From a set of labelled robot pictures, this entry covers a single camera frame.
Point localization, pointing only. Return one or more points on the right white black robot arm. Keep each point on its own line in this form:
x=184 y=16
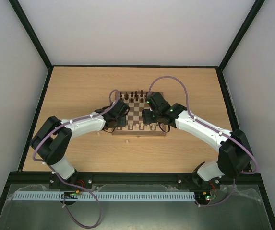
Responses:
x=234 y=152

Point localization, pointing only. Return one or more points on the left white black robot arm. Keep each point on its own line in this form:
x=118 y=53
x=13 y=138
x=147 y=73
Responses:
x=52 y=139

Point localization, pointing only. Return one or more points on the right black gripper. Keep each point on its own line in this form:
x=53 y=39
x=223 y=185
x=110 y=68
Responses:
x=147 y=117

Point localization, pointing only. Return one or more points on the wooden chess board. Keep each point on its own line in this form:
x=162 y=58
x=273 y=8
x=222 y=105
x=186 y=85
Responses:
x=134 y=116

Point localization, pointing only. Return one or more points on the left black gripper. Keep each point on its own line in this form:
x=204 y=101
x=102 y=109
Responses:
x=123 y=122

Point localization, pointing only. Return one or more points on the light blue slotted cable duct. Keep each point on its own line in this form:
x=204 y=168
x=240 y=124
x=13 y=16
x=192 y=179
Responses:
x=104 y=196

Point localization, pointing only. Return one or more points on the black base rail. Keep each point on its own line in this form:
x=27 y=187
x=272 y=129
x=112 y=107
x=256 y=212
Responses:
x=136 y=178

